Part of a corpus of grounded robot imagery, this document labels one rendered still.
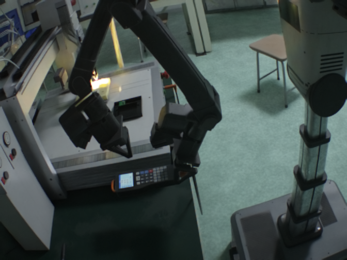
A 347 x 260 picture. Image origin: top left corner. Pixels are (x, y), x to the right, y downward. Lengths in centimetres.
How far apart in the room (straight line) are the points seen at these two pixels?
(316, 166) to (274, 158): 111
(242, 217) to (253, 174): 62
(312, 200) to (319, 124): 38
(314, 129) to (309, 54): 32
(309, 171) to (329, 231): 49
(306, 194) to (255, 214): 44
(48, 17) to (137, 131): 69
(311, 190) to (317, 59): 59
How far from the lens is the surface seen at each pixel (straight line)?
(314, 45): 87
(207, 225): 199
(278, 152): 236
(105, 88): 155
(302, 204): 135
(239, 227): 163
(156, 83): 154
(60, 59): 180
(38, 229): 112
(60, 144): 138
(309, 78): 94
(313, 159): 119
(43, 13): 154
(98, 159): 122
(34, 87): 121
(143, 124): 130
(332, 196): 175
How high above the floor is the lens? 158
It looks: 36 degrees down
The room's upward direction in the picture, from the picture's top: 14 degrees counter-clockwise
